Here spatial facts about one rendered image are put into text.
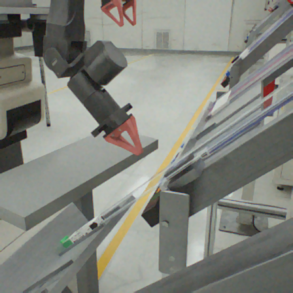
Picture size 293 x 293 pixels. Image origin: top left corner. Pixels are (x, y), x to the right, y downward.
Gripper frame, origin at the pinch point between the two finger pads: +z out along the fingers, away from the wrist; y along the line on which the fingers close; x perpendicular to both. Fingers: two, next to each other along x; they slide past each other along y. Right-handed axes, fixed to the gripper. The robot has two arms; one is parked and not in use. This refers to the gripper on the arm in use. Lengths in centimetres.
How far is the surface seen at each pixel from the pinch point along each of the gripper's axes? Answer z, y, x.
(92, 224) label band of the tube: 1.0, -28.2, -3.8
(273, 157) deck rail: 11.9, -10.0, -23.1
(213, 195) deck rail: 12.7, -10.1, -11.5
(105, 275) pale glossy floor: 39, 38, 72
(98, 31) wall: -258, 871, 339
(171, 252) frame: 16.1, -14.6, -0.5
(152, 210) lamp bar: 10.8, -6.2, 2.7
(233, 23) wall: -26, 871, 37
